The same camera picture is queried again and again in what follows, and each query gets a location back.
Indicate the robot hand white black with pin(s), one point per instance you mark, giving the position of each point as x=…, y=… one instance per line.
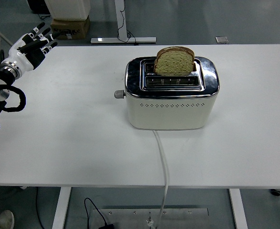
x=17, y=56

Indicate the grey toaster lever knob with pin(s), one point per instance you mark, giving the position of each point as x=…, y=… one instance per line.
x=119, y=94

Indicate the cream toaster chrome top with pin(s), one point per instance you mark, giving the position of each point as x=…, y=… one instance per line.
x=168, y=114

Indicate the black box on floor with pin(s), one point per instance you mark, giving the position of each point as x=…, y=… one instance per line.
x=37, y=6

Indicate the brown cardboard box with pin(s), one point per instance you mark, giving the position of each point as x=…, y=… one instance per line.
x=69, y=29

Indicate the white plastic container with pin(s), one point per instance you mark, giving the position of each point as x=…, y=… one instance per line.
x=68, y=8

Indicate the white desk leg with foot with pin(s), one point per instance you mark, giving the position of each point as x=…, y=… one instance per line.
x=121, y=39

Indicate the brown bread slice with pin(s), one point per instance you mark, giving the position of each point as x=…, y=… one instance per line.
x=174, y=63

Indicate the white table leg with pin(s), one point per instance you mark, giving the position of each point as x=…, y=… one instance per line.
x=61, y=207
x=238, y=210

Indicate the person's shoe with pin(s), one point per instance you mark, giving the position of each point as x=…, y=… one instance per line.
x=5, y=219

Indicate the grey metal plate with screws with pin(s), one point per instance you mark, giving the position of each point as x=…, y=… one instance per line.
x=130, y=218

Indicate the grey floor socket plate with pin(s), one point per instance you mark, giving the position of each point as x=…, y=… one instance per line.
x=222, y=39

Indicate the black caster wheel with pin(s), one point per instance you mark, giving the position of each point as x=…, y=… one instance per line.
x=275, y=192

